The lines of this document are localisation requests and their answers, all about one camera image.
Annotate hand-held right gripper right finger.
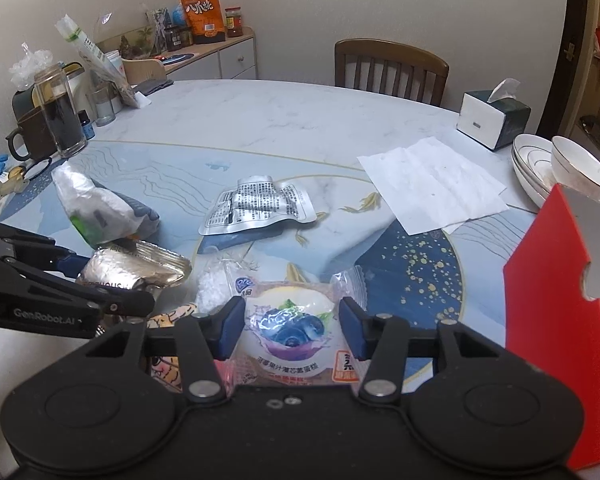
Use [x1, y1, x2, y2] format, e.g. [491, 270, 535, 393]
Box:
[338, 296, 506, 403]

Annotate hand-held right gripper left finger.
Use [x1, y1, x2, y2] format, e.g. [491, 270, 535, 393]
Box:
[82, 296, 247, 403]

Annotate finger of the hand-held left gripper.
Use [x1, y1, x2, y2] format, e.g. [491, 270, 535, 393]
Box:
[2, 259, 156, 317]
[0, 217, 91, 277]

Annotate silver foil snack packet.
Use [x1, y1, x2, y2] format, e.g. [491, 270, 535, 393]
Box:
[75, 240, 193, 293]

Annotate yellow rabbit plush toy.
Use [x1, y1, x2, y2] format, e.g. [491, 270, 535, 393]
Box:
[147, 302, 201, 391]

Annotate blueberry print cake packet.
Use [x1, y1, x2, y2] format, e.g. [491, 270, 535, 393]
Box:
[227, 267, 368, 386]

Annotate red cardboard box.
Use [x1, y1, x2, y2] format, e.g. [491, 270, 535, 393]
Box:
[502, 182, 600, 471]

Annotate marble patterned desktop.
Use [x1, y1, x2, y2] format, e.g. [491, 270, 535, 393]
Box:
[0, 78, 568, 466]

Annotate clear packet white granules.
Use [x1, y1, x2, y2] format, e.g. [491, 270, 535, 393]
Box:
[195, 255, 246, 313]

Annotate white plastic bag green print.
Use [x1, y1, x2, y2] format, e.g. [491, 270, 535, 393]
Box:
[51, 161, 141, 248]

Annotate grey blue pouch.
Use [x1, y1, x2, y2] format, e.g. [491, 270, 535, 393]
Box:
[92, 185, 161, 238]

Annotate brown mug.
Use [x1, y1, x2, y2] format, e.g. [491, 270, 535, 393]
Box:
[6, 105, 61, 162]

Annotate small blue bottle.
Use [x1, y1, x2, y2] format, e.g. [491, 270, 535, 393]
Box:
[77, 110, 97, 141]

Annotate tall glass tumbler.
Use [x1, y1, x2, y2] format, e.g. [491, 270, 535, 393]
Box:
[32, 65, 88, 157]

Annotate small glass jar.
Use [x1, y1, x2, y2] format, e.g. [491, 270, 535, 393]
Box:
[91, 85, 117, 127]

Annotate white paper towel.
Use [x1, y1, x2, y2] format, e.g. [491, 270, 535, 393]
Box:
[356, 136, 510, 236]

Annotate grey cloth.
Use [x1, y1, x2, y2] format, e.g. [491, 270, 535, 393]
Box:
[130, 77, 175, 96]

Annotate crumpled clear plastic bag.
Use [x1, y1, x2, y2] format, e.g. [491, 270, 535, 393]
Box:
[9, 42, 56, 91]

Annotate light wooden chair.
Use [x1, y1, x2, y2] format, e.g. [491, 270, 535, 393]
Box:
[121, 57, 168, 86]

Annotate clear bag of noodles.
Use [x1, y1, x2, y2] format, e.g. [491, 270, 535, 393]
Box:
[55, 13, 151, 109]

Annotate stack of white plates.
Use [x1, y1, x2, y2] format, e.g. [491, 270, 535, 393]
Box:
[511, 133, 566, 213]

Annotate green white tissue box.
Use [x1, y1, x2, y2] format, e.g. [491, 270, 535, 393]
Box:
[456, 78, 532, 152]

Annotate landscape print packet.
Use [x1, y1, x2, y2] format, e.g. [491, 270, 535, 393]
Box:
[117, 7, 173, 58]

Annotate white wooden sideboard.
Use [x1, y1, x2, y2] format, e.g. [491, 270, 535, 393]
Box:
[95, 26, 257, 81]

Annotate white bowl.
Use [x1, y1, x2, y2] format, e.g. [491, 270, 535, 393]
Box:
[550, 135, 600, 206]

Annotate orange snack bag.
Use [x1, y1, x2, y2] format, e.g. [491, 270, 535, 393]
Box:
[178, 0, 227, 46]

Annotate red lid jar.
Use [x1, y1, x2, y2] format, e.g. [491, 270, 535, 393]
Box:
[224, 7, 244, 38]

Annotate dark wooden door frame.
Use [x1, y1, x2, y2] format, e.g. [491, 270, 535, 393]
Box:
[537, 0, 600, 141]

